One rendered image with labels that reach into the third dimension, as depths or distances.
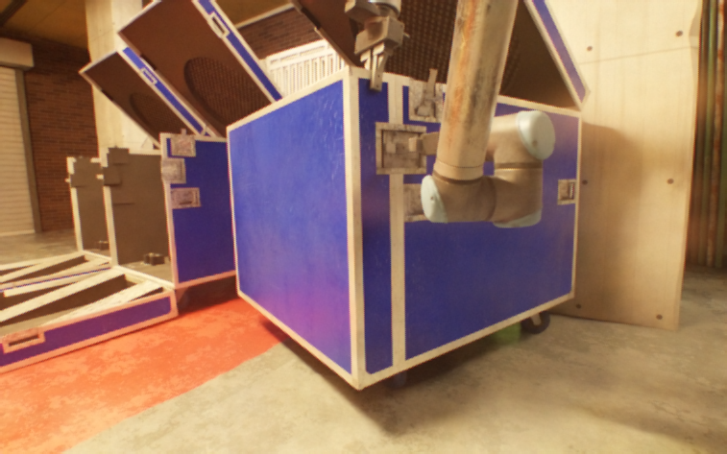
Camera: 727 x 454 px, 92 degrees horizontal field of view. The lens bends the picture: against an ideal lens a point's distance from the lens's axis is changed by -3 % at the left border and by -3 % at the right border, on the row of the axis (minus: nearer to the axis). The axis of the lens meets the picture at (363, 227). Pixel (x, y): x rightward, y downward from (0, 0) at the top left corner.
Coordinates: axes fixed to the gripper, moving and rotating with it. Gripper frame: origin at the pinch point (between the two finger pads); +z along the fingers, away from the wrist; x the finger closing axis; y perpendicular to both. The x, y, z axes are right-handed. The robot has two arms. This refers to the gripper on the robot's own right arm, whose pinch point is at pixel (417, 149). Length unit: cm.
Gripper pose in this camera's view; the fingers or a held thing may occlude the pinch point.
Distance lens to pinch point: 97.0
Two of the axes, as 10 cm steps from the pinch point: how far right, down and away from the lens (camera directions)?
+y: -0.3, -9.9, -1.3
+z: -5.8, -0.9, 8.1
